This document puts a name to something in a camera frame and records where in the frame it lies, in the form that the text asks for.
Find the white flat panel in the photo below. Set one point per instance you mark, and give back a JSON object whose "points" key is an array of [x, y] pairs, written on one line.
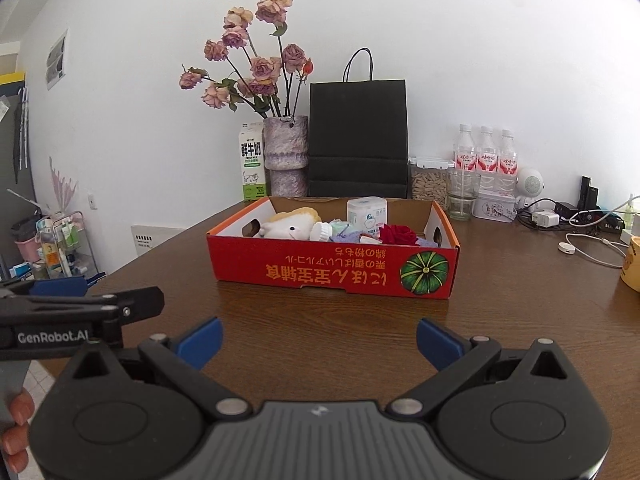
{"points": [[155, 237]]}

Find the red artificial rose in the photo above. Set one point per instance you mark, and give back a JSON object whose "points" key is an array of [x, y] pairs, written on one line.
{"points": [[397, 235]]}

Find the yellow cup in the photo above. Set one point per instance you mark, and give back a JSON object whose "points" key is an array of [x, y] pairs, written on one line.
{"points": [[632, 265]]}

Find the clear seed container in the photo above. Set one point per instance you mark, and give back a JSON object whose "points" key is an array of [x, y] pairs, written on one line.
{"points": [[427, 185]]}

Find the black upright device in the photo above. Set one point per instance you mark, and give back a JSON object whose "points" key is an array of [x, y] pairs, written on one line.
{"points": [[589, 191]]}

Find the small white charger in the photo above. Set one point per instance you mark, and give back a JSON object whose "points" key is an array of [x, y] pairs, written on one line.
{"points": [[545, 219]]}

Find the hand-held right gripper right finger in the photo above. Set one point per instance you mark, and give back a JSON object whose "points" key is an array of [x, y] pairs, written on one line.
{"points": [[437, 342]]}

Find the white green milk carton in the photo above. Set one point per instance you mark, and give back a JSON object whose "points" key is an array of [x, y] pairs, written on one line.
{"points": [[251, 160]]}

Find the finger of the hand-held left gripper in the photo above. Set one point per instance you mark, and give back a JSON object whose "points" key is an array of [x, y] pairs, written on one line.
{"points": [[140, 302], [60, 286]]}

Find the translucent cotton swab box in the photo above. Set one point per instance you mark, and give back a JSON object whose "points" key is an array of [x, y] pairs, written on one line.
{"points": [[367, 215]]}

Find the black paper bag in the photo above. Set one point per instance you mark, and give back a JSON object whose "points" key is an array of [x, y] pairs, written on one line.
{"points": [[357, 135]]}

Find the clear water bottle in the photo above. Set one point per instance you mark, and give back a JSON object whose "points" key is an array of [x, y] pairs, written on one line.
{"points": [[465, 152], [486, 157], [507, 160]]}

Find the purple textured vase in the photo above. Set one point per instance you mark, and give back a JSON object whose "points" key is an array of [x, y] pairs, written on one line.
{"points": [[285, 150]]}

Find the person's left hand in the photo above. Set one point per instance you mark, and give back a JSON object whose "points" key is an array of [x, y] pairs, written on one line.
{"points": [[20, 410]]}

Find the wall poster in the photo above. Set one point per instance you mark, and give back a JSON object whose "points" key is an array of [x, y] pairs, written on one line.
{"points": [[56, 60]]}

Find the white wall socket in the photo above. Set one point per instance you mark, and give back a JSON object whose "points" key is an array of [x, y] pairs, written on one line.
{"points": [[91, 200]]}

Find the pink coral wall sticker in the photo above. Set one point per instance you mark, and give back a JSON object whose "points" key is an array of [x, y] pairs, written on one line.
{"points": [[62, 185]]}

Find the red cardboard box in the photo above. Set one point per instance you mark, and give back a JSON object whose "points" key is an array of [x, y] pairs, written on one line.
{"points": [[320, 272]]}

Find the large white power adapter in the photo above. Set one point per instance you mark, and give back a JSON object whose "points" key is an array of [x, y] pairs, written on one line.
{"points": [[627, 236]]}

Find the iridescent plastic bag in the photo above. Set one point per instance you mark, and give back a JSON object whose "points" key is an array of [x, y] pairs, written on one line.
{"points": [[339, 227]]}

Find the white round robot speaker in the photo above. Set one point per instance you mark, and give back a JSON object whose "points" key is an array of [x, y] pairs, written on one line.
{"points": [[531, 182]]}

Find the dried rose bouquet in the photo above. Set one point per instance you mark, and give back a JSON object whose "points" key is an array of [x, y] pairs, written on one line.
{"points": [[265, 67]]}

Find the white floral tin box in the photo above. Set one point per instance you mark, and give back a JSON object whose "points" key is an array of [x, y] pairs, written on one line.
{"points": [[494, 206]]}

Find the plush sheep toy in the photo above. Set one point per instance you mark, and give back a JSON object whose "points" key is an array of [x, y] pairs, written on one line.
{"points": [[290, 227]]}

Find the black power adapter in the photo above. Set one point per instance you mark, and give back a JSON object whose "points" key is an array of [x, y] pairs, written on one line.
{"points": [[566, 209]]}

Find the clear glass cup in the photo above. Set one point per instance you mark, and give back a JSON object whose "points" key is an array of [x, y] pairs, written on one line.
{"points": [[462, 205]]}

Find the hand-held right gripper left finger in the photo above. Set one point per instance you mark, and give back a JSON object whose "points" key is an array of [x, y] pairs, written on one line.
{"points": [[202, 342]]}

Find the dark grey cabinet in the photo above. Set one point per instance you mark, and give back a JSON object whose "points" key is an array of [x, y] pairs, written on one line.
{"points": [[10, 185]]}

